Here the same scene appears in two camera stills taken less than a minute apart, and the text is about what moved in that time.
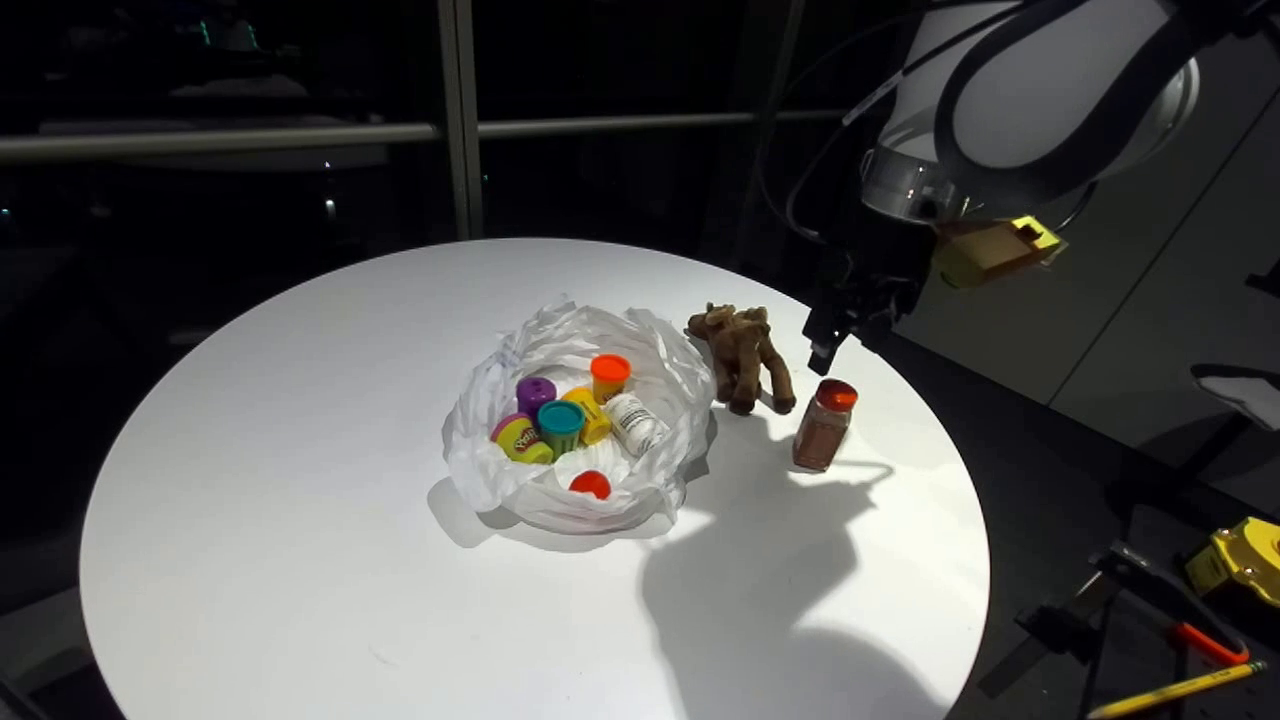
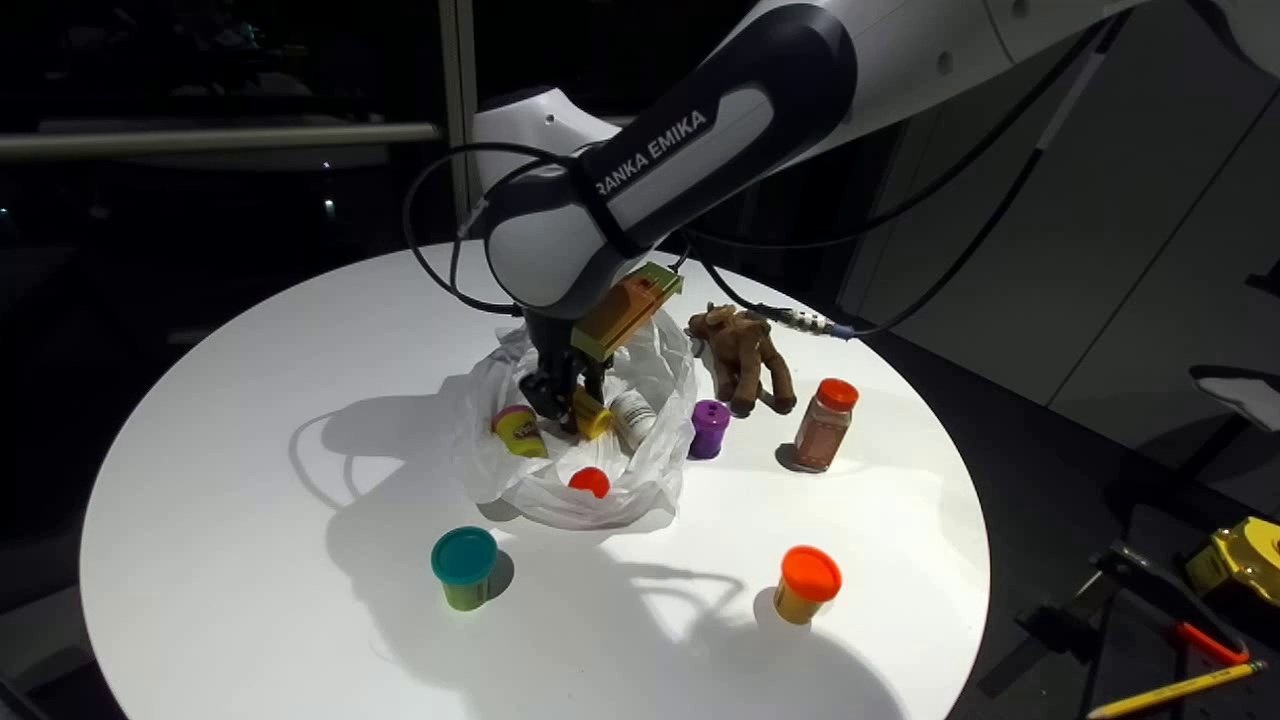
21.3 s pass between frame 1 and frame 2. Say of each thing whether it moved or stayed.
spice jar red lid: stayed
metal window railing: stayed
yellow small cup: stayed
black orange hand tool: stayed
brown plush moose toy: stayed
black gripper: moved
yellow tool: stayed
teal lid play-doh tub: moved
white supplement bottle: stayed
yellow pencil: stayed
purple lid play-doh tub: moved
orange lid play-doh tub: moved
